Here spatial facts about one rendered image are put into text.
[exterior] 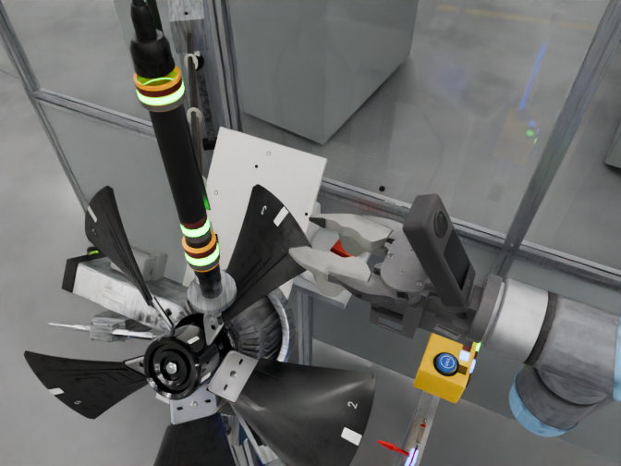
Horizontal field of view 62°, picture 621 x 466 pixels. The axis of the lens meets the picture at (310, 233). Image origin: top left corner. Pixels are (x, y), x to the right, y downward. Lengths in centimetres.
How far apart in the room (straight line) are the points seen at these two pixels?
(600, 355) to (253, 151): 83
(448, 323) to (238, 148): 74
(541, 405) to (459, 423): 170
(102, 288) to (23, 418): 132
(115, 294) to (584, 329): 97
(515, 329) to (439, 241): 11
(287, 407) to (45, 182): 262
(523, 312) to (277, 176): 73
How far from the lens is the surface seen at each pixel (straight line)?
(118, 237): 103
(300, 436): 97
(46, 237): 306
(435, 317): 57
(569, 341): 54
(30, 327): 274
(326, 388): 98
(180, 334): 99
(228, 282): 78
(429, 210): 47
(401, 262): 54
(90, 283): 129
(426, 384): 120
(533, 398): 63
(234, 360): 103
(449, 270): 50
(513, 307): 53
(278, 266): 87
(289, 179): 113
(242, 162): 117
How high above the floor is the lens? 209
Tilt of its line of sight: 50 degrees down
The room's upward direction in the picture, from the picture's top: straight up
